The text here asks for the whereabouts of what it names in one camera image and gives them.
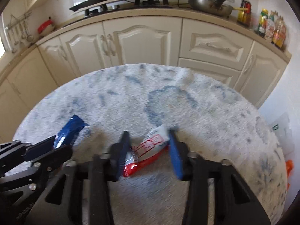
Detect blue snack wrapper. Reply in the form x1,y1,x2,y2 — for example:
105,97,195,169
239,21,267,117
53,114,89,149

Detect red white snack wrapper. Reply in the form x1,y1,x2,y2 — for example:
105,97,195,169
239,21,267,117
123,125,169,177

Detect cream lower kitchen cabinets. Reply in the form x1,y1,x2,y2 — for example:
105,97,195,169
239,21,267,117
1,8,290,142

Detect blue white patterned tablecloth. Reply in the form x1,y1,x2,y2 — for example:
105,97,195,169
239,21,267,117
5,63,288,225

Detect white rice sack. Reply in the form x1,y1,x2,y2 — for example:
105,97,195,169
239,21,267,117
270,112,295,155

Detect red lidded container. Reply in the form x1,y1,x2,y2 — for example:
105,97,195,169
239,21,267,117
38,17,55,37

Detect hanging utensil rack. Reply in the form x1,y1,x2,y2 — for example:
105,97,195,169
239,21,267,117
4,12,34,54

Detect black gas stove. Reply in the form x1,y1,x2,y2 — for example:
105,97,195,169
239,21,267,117
69,0,169,18

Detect yellow cap oil bottle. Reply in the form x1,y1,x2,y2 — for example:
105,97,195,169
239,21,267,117
256,9,269,37

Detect cluster of condiment bottles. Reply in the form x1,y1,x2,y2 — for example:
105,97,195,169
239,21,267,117
264,11,287,49

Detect dark soy sauce bottle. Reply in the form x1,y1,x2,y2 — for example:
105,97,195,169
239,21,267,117
237,0,252,27

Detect steel wok with handle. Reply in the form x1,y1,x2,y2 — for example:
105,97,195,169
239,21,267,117
188,0,233,17

